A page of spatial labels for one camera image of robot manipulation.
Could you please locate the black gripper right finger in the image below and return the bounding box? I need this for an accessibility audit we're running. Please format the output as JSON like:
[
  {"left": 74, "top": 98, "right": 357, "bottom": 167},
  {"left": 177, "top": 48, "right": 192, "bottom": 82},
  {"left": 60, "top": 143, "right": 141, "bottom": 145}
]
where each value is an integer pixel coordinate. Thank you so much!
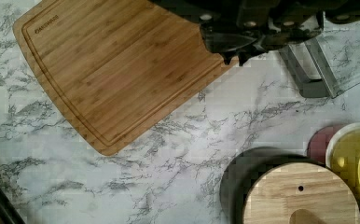
[{"left": 237, "top": 31, "right": 321, "bottom": 66}]

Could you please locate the maroon round coaster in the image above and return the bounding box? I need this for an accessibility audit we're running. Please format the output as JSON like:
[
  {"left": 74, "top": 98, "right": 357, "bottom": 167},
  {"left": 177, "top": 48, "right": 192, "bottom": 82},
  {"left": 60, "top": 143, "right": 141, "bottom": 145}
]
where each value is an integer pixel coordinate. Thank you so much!
[{"left": 306, "top": 124, "right": 344, "bottom": 163}]

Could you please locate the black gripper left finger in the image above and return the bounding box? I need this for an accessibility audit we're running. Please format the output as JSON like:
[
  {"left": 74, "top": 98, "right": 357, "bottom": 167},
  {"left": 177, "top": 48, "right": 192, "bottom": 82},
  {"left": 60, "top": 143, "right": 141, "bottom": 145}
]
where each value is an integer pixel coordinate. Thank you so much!
[{"left": 200, "top": 25, "right": 256, "bottom": 65}]

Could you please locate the round wooden lid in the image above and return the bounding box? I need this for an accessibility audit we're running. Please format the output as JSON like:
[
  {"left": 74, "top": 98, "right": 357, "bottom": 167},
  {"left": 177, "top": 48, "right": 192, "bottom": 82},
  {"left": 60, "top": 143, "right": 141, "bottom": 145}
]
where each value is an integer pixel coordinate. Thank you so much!
[{"left": 242, "top": 162, "right": 360, "bottom": 224}]

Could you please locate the yellow bowl white rim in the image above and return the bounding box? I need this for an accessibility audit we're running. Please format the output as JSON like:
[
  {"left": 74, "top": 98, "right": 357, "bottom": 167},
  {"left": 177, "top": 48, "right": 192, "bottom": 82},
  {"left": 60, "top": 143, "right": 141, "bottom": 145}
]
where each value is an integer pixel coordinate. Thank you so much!
[{"left": 325, "top": 122, "right": 360, "bottom": 200}]

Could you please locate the bamboo cutting board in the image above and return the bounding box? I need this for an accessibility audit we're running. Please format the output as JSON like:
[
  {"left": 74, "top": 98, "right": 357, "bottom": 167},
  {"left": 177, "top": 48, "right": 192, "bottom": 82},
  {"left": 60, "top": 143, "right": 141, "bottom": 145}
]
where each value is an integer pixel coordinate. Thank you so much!
[{"left": 13, "top": 0, "right": 228, "bottom": 156}]

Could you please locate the dark round pot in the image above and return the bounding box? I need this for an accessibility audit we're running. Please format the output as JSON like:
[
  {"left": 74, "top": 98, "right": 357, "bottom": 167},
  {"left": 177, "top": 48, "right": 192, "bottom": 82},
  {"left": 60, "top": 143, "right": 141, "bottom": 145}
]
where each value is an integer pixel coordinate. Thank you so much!
[{"left": 219, "top": 147, "right": 323, "bottom": 224}]

